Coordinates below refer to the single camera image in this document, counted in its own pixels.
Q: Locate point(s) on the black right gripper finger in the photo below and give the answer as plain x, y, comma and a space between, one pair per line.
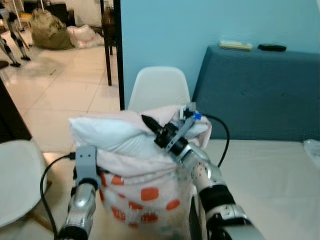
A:
150, 122

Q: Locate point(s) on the pink pillow with orange print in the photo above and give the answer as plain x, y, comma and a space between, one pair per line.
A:
145, 195

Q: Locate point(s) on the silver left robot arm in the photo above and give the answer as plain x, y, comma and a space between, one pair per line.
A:
82, 205

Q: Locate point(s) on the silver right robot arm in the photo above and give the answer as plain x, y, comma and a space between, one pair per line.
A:
205, 172

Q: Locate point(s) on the white plastic shell chair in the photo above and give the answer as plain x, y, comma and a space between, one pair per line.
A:
17, 180
157, 90

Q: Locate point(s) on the blue upholstered headboard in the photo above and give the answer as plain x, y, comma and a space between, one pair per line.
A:
260, 95

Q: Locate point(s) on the white plastic bag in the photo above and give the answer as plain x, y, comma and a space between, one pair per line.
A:
85, 36

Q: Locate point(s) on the cream flat box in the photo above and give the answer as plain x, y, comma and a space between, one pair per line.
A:
235, 45

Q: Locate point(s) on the white bed mattress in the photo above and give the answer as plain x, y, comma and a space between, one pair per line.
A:
280, 190

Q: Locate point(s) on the olive green sack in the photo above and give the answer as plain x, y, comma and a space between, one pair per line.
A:
50, 32

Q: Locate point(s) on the black remote control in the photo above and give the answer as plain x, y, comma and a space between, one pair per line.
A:
272, 47

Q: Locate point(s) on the black cabinet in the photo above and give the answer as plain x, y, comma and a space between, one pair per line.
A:
10, 120

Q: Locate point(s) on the clear plastic bag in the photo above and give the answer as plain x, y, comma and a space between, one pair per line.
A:
313, 152

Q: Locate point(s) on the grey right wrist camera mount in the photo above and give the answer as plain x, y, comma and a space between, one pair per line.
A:
184, 129

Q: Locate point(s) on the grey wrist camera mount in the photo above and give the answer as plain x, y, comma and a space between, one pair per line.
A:
86, 160
184, 129

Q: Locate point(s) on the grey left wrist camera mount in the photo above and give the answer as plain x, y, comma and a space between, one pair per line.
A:
86, 160

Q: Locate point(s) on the black wall edge trim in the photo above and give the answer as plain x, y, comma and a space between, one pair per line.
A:
119, 50

